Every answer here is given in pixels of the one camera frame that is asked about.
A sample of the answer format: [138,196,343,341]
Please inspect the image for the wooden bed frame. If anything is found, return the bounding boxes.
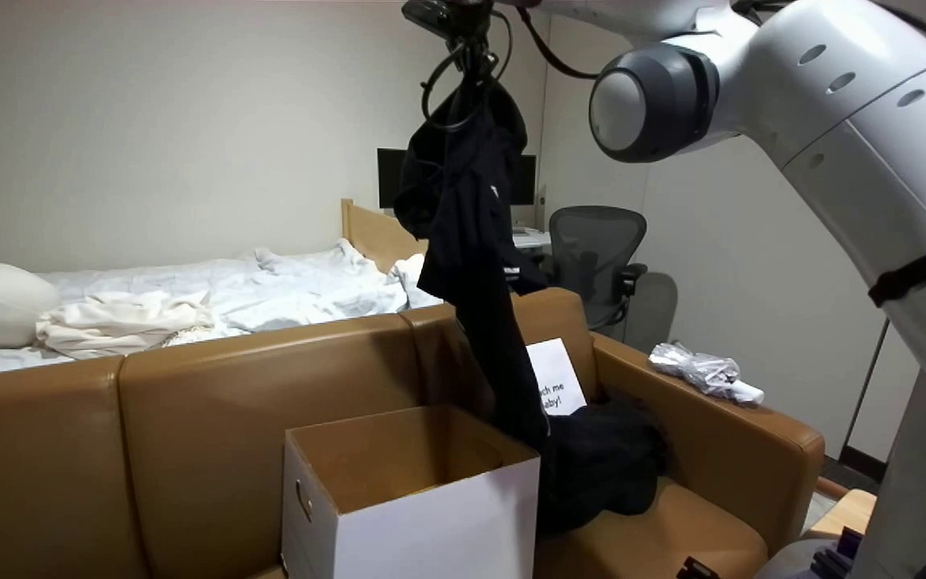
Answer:
[338,196,475,307]

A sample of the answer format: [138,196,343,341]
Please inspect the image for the crumpled white cloth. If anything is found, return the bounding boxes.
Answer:
[645,337,769,410]

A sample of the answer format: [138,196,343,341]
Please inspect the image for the grey office chair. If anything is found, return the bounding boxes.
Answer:
[613,268,680,358]

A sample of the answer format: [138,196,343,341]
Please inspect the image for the small black sofa item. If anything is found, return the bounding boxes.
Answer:
[674,554,722,579]

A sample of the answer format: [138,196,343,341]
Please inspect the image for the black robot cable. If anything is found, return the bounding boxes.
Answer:
[414,8,600,116]

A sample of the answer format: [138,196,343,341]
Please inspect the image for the small dark object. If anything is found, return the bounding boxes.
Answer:
[808,527,863,579]

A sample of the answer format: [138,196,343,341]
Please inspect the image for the brown leather sofa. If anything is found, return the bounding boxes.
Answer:
[0,283,830,579]

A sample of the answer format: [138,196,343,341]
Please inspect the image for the black striped track cloth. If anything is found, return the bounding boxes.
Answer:
[389,76,554,457]

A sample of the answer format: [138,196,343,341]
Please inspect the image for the white cardboard box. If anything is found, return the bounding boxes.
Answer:
[275,400,543,579]

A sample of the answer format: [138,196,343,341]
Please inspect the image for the cream crumpled blanket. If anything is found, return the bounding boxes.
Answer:
[31,286,222,359]

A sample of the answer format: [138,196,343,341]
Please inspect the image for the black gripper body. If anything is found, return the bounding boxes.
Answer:
[445,0,501,51]

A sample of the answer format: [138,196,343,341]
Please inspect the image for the white paper sign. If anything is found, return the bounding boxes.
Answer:
[519,334,590,421]

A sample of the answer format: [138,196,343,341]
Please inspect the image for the plain black cloth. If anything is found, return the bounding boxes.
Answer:
[532,397,673,537]

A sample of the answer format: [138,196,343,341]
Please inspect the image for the thin black pole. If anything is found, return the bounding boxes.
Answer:
[834,320,894,457]

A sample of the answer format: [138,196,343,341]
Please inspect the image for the white bed sheets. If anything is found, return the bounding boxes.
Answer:
[0,234,445,385]

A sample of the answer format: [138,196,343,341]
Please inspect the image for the small wooden table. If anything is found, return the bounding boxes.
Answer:
[802,485,881,542]

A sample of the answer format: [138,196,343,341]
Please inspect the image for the black mesh office chair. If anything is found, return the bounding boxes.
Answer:
[524,204,650,334]

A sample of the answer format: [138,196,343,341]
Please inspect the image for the black computer monitor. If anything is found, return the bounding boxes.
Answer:
[371,145,540,212]

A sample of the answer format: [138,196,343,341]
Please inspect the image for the white desk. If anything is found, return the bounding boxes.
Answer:
[506,223,555,259]

